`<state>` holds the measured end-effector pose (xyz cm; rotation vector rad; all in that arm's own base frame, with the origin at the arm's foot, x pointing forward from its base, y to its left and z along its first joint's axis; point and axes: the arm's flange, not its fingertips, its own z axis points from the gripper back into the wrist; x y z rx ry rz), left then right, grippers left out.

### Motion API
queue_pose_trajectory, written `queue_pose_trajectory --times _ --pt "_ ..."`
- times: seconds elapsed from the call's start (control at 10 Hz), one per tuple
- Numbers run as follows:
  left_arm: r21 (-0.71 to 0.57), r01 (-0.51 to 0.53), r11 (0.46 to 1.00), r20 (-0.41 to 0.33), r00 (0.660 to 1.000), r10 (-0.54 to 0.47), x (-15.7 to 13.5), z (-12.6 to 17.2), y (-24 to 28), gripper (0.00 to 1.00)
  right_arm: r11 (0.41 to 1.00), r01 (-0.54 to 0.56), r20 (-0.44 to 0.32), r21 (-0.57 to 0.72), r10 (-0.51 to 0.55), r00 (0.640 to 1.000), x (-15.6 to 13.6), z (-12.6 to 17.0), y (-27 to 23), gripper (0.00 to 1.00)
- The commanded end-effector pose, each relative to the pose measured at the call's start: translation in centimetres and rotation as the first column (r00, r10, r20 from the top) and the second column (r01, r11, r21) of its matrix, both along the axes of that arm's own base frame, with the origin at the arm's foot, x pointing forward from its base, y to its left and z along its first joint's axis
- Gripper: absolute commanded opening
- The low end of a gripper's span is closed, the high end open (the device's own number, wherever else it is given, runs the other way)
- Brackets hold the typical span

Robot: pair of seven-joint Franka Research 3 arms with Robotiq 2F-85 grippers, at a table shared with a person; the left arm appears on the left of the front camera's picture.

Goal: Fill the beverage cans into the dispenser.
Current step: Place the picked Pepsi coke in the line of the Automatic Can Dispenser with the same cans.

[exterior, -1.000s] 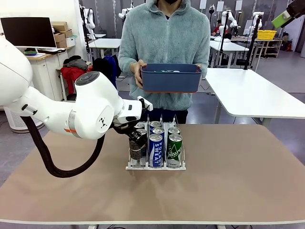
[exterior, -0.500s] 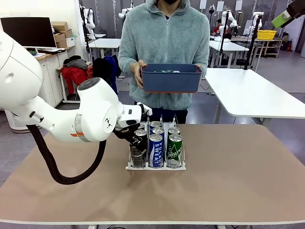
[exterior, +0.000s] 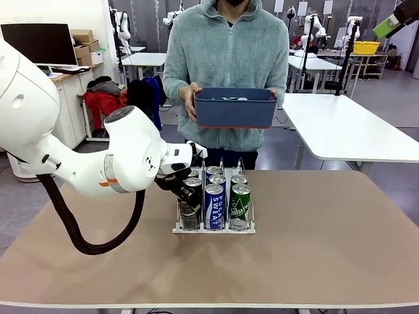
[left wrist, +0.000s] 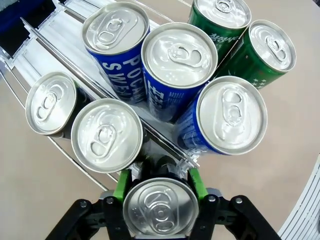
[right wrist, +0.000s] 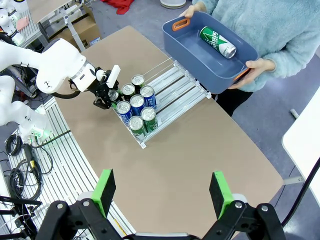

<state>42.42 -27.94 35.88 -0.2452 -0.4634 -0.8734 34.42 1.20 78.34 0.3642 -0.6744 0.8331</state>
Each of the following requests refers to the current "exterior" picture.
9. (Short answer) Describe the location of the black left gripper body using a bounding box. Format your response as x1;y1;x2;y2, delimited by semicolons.
154;166;194;198

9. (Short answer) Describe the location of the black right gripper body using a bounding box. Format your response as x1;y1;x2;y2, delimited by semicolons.
393;0;419;27

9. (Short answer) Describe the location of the blue plastic bin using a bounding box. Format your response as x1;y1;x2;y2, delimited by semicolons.
193;87;278;129

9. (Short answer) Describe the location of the person's left forearm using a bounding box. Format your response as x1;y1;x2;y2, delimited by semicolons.
264;73;291;99

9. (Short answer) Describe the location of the person's right forearm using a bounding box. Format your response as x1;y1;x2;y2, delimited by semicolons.
162;73;197;99

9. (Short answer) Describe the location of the white can dispenser rack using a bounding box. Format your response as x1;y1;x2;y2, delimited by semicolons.
172;156;257;236

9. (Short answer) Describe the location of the person's right hand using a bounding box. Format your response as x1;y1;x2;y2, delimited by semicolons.
184;82;203;124

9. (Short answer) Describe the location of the yellow plastic crate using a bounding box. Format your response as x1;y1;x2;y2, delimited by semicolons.
353;41;381;55

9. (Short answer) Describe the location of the wooden shelf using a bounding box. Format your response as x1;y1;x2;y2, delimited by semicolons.
358;54;390;79

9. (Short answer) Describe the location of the black stand pole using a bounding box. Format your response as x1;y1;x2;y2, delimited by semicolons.
300;16;316;88
335;19;358;96

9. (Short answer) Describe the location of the green Chilsung cider can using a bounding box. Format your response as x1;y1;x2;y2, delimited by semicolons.
228;184;252;230

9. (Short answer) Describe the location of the blue jacket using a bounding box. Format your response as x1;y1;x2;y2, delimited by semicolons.
142;75;168;131

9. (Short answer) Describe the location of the white lab table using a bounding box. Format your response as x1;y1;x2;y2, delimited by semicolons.
120;52;168;81
287;55;343;96

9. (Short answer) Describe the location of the black jacket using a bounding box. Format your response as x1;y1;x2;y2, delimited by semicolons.
126;79;156;120

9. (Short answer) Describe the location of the large white table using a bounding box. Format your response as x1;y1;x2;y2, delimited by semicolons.
281;94;419;174

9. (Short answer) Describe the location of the red jacket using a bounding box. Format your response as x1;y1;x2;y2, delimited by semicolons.
83;91;124;130

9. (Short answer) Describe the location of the grey garment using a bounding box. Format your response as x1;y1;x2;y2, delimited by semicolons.
86;76;122;97

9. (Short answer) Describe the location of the white cabinet with wooden top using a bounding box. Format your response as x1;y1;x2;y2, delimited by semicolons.
52;63;102;151

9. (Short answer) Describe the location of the person in teal fleece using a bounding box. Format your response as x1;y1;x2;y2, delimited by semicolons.
162;0;291;171

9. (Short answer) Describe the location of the white black keyboard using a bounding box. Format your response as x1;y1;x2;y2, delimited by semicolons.
48;65;91;75

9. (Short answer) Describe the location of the black computer monitor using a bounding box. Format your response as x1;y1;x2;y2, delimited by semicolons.
0;23;79;66

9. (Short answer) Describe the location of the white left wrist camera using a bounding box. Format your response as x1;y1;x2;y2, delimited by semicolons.
186;140;209;158

